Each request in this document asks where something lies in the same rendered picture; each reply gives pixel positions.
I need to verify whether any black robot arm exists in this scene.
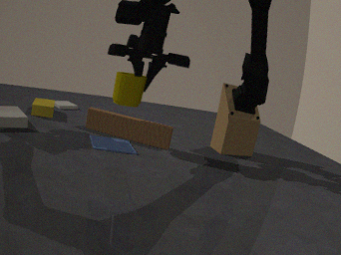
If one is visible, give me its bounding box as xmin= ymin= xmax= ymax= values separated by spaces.
xmin=115 ymin=0 xmax=272 ymax=115

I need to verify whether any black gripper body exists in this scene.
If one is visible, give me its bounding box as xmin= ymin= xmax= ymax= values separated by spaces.
xmin=108 ymin=25 xmax=190 ymax=68

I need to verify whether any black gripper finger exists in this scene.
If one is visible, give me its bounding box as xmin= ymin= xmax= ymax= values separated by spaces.
xmin=143 ymin=62 xmax=167 ymax=92
xmin=128 ymin=59 xmax=145 ymax=77

